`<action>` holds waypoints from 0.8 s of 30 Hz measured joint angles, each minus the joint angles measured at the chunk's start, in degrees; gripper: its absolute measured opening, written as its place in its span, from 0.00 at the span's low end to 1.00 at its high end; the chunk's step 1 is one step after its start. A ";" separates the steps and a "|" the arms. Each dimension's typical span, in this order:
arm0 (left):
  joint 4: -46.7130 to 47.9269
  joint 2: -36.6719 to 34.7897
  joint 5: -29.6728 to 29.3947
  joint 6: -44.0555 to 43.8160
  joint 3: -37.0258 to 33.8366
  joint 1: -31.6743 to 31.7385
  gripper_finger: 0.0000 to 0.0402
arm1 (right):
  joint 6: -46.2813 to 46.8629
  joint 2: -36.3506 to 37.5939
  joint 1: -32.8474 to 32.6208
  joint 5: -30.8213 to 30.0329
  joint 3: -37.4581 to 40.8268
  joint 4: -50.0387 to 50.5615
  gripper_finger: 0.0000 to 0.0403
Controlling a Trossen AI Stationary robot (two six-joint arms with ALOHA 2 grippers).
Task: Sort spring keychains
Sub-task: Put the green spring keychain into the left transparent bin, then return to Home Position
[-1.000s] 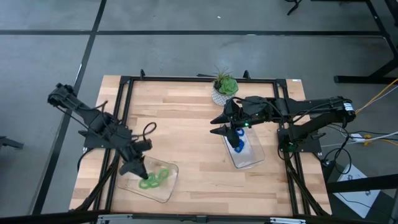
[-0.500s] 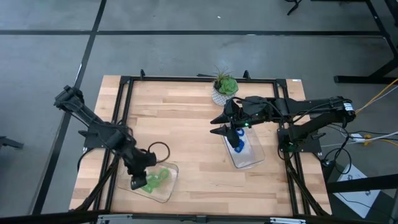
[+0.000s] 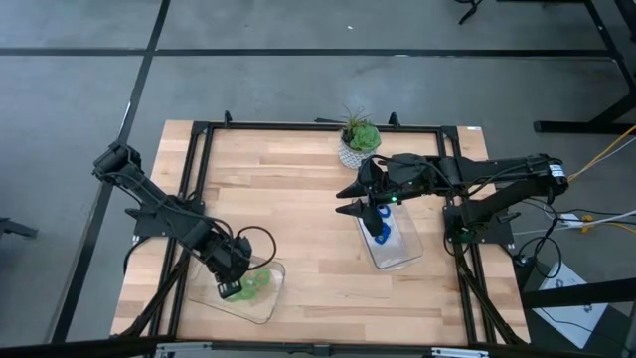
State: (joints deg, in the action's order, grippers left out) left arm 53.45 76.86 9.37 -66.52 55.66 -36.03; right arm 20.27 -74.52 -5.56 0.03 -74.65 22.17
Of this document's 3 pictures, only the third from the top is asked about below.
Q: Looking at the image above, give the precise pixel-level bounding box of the black aluminium table frame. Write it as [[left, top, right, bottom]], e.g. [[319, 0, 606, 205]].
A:
[[111, 109, 531, 349]]

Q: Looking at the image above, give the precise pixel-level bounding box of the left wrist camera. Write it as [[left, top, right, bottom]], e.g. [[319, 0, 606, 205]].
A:
[[217, 279, 243, 300]]

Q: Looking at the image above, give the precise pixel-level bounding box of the black desk frame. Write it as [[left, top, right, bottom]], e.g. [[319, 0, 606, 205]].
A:
[[534, 0, 636, 135]]

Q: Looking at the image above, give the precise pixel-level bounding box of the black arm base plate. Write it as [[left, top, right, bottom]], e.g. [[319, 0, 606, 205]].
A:
[[132, 198, 206, 239], [443, 205, 522, 246]]

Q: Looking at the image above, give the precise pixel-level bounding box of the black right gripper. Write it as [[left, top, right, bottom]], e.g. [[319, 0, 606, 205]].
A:
[[335, 153, 436, 238]]

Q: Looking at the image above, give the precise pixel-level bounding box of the yellow cable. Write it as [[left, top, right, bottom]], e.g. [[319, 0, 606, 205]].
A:
[[565, 124, 636, 184]]

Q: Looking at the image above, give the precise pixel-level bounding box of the black stand foot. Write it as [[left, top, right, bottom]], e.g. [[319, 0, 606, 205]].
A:
[[0, 217, 40, 240]]

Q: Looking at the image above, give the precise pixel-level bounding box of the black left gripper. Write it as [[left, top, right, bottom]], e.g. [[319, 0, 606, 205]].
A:
[[196, 231, 254, 287]]

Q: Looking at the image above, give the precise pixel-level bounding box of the potted succulent in patterned pot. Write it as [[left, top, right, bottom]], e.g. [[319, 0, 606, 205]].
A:
[[337, 103, 383, 171]]

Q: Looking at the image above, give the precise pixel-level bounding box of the white power adapter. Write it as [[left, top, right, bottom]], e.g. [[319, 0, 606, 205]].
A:
[[558, 212, 585, 229]]

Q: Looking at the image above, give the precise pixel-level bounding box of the white paper sheet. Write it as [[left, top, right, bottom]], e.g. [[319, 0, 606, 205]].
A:
[[532, 261, 610, 350]]

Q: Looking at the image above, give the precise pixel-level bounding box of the black steel beam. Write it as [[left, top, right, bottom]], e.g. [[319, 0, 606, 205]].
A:
[[521, 277, 636, 309]]

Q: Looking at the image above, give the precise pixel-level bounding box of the clear plastic bin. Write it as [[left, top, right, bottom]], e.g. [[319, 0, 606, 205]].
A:
[[186, 256, 287, 325], [351, 185, 425, 271]]

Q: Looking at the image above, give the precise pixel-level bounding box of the silver metal bracket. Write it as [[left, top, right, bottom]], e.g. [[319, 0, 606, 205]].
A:
[[430, 346, 491, 358], [153, 341, 215, 358]]

